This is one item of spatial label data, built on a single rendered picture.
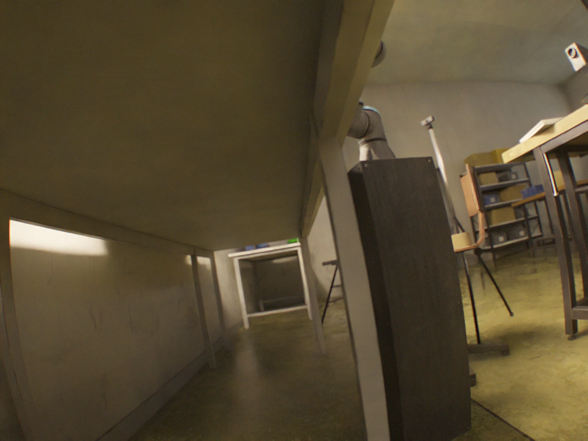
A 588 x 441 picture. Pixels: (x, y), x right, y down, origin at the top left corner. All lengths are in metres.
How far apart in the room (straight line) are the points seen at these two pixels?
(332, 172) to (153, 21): 0.36
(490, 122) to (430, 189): 7.40
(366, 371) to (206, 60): 0.52
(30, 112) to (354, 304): 0.59
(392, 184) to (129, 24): 0.71
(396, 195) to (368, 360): 0.47
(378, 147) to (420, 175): 0.16
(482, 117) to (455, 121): 0.85
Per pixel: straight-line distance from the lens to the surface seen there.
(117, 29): 0.39
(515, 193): 7.27
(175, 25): 0.38
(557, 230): 1.63
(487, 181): 6.88
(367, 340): 0.54
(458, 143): 7.48
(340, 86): 0.42
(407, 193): 0.88
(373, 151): 0.96
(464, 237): 1.38
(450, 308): 0.92
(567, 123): 1.53
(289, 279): 5.99
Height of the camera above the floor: 0.60
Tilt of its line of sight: 9 degrees up
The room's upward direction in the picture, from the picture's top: 10 degrees counter-clockwise
